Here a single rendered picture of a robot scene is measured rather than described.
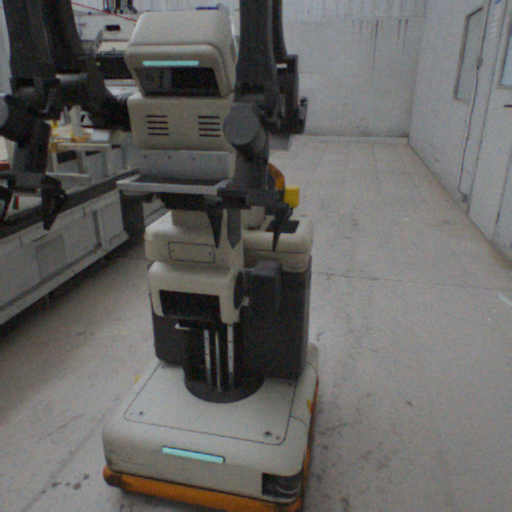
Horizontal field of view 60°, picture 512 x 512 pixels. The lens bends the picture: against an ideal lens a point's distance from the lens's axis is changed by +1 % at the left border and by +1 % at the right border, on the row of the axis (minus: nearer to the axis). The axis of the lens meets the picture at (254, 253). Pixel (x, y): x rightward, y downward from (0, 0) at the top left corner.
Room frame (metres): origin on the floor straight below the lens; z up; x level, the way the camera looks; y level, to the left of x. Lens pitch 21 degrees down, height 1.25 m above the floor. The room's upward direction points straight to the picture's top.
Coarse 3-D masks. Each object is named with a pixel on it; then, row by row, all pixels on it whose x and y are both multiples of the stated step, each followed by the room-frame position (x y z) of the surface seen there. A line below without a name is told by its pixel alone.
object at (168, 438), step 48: (144, 384) 1.26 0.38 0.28; (192, 384) 1.27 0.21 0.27; (240, 384) 1.27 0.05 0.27; (288, 384) 1.26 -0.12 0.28; (144, 432) 1.04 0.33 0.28; (192, 432) 1.04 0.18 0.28; (240, 432) 1.04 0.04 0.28; (288, 432) 1.04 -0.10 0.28; (144, 480) 1.02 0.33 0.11; (192, 480) 0.98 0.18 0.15; (240, 480) 0.95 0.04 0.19; (288, 480) 0.92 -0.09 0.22
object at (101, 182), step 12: (132, 168) 3.03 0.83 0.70; (96, 180) 2.63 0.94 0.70; (108, 180) 2.66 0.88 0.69; (72, 192) 2.32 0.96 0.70; (84, 192) 2.41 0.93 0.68; (96, 192) 2.52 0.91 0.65; (108, 192) 2.64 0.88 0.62; (72, 204) 2.29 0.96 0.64; (36, 216) 2.01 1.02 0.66; (0, 228) 1.79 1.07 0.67; (12, 228) 1.86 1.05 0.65; (24, 228) 1.93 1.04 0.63
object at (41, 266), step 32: (64, 160) 2.66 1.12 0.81; (96, 160) 2.99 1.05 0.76; (96, 224) 2.93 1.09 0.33; (0, 256) 2.10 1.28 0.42; (32, 256) 2.31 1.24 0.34; (64, 256) 2.56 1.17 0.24; (96, 256) 2.85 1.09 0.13; (0, 288) 2.06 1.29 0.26; (32, 288) 2.26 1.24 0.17; (64, 288) 2.51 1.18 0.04; (0, 320) 1.97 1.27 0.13
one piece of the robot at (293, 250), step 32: (288, 192) 1.45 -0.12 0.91; (288, 224) 1.40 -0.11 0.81; (256, 256) 1.28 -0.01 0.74; (288, 256) 1.26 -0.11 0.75; (288, 288) 1.26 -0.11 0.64; (160, 320) 1.35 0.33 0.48; (256, 320) 1.28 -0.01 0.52; (288, 320) 1.26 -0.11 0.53; (160, 352) 1.36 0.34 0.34; (192, 352) 1.33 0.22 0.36; (224, 352) 1.26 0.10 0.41; (256, 352) 1.28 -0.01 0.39; (288, 352) 1.26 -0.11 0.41; (224, 384) 1.26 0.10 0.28; (256, 384) 1.26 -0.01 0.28
